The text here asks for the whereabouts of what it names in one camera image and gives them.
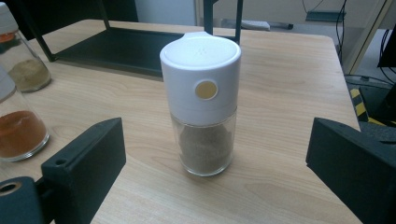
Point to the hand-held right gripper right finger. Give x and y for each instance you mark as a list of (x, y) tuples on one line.
[(355, 174)]

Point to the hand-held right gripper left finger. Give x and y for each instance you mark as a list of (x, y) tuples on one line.
[(84, 161)]

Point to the black stand with striped base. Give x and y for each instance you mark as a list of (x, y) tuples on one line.
[(358, 104)]

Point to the red powder spice jar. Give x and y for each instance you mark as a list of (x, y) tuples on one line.
[(18, 133)]

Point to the grey flat wall box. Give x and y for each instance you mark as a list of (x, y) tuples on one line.
[(325, 16)]

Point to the black metal rack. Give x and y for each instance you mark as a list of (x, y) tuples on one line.
[(124, 49)]

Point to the tan powder spice jar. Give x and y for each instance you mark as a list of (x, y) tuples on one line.
[(29, 74)]

